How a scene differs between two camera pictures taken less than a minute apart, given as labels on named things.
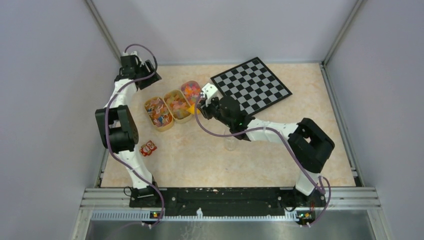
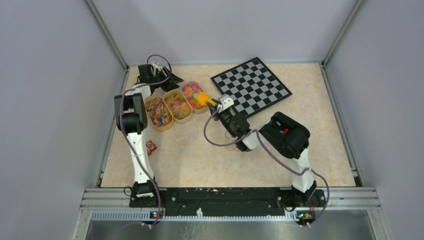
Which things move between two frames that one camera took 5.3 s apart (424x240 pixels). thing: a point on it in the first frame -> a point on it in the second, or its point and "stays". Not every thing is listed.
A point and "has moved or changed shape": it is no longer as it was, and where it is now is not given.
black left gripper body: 142,70 -> 159,75
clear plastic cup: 230,143 stays
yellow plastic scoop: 191,110 has moved or changed shape
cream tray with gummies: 179,106 stays
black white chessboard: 255,87 stays
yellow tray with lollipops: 160,113 stays
